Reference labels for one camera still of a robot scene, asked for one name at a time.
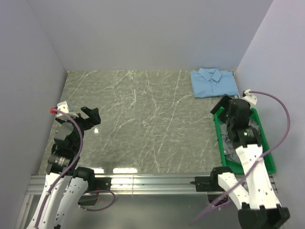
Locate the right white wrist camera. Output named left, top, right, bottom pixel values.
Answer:
left=242, top=89, right=257, bottom=106

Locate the green plastic tray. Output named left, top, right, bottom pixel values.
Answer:
left=213, top=107, right=277, bottom=175

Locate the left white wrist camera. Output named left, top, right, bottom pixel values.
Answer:
left=50, top=101, right=79, bottom=120

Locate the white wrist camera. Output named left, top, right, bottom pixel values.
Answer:
left=242, top=89, right=257, bottom=106
left=50, top=101, right=79, bottom=120

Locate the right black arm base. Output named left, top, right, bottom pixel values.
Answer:
left=190, top=177, right=223, bottom=192

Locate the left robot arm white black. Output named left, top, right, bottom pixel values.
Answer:
left=28, top=104, right=101, bottom=229

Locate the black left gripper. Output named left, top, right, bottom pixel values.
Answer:
left=56, top=106, right=100, bottom=152

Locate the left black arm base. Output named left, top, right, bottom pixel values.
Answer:
left=78, top=177, right=111, bottom=206

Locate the grey long sleeve shirt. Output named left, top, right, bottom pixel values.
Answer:
left=219, top=116, right=261, bottom=164

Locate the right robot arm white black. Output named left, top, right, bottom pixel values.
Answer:
left=210, top=95, right=290, bottom=229

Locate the folded light blue shirt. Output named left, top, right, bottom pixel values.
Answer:
left=190, top=68, right=239, bottom=98

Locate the aluminium mounting rail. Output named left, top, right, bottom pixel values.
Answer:
left=14, top=173, right=279, bottom=229

